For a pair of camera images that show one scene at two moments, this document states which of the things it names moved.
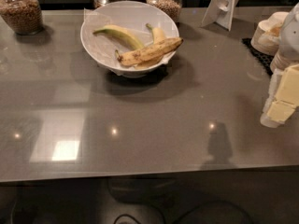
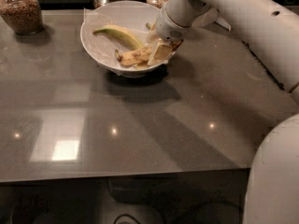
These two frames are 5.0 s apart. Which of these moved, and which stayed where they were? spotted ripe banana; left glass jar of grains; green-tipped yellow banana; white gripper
Moved: white gripper
Stayed: spotted ripe banana; green-tipped yellow banana; left glass jar of grains
